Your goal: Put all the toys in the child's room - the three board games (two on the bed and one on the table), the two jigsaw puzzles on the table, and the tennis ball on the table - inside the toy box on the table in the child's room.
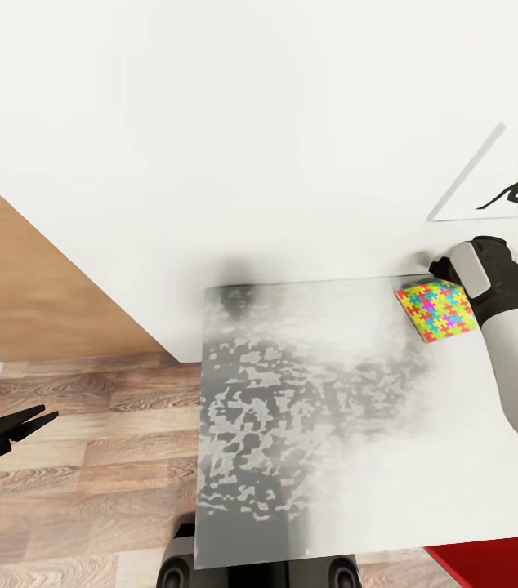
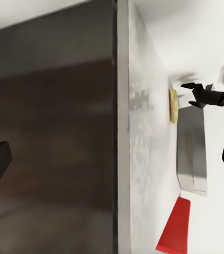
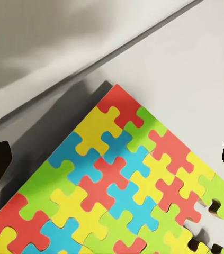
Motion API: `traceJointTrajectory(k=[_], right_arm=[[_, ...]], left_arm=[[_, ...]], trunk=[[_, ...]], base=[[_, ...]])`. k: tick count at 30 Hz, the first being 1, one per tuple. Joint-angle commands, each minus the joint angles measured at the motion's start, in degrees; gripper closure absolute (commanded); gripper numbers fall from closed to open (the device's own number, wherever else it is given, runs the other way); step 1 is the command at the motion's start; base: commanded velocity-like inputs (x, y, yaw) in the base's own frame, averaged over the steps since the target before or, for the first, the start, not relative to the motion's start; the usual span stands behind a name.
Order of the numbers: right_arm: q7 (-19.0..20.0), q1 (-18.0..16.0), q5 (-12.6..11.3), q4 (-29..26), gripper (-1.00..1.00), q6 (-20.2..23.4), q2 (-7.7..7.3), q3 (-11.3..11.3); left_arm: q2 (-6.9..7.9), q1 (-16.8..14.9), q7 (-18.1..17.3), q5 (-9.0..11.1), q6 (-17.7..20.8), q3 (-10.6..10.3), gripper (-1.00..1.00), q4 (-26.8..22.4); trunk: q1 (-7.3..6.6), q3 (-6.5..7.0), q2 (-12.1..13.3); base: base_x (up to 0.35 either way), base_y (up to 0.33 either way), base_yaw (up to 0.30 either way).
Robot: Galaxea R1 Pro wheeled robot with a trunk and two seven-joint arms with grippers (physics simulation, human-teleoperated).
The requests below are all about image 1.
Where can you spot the painting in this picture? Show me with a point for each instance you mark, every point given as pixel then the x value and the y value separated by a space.
pixel 488 185

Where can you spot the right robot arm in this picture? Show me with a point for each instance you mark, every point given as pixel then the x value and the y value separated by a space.
pixel 488 270

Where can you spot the swivel chair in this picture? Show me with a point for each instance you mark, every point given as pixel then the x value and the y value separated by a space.
pixel 479 564

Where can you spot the sliding door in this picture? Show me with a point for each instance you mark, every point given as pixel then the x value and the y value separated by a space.
pixel 49 308

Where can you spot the jigsaw puzzle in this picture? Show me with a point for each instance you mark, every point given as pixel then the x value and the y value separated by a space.
pixel 439 310

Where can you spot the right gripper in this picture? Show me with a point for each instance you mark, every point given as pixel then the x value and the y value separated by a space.
pixel 443 270

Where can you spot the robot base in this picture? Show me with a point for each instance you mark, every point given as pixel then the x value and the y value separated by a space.
pixel 177 570

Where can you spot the desk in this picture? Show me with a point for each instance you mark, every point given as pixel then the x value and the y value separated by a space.
pixel 328 426

